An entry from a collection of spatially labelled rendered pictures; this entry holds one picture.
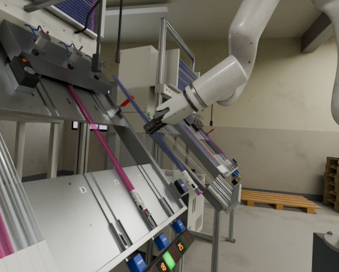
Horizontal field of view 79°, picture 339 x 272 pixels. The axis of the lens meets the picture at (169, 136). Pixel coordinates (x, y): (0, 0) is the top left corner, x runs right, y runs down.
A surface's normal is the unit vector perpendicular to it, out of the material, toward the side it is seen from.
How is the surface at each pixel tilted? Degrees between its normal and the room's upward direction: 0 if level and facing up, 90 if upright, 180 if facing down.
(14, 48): 90
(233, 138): 90
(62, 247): 48
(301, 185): 90
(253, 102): 90
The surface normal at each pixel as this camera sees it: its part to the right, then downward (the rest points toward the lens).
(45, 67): 0.57, 0.76
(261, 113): -0.19, -0.04
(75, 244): 0.71, -0.64
